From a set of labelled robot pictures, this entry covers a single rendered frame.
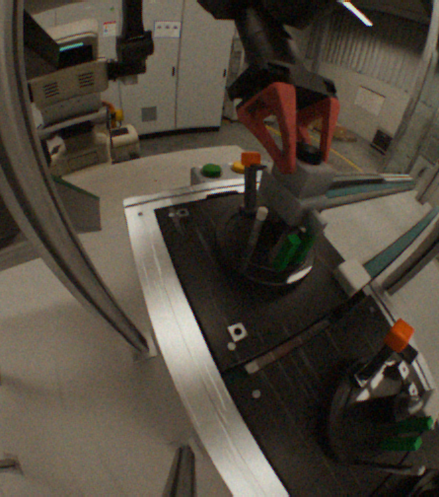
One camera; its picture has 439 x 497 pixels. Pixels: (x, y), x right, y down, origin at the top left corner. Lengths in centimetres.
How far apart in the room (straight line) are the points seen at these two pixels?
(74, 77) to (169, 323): 77
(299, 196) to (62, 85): 78
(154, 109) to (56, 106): 253
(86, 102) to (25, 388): 78
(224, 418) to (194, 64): 337
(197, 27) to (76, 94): 272
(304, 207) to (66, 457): 46
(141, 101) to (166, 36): 100
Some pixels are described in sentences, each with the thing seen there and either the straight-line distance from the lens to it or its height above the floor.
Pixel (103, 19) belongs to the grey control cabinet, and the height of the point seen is 192.
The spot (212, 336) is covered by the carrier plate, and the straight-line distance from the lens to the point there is 21.
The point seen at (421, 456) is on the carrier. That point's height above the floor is 97.
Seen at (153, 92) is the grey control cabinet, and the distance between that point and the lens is 320.
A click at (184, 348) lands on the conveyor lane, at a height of 95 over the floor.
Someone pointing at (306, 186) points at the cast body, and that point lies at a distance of 19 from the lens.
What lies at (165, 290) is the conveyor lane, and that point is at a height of 95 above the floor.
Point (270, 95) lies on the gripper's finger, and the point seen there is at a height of 116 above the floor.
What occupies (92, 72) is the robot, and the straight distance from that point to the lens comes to 82.
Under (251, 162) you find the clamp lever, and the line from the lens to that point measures 27.
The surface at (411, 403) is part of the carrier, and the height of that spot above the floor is 104.
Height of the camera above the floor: 118
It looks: 50 degrees down
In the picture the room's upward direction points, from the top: 10 degrees clockwise
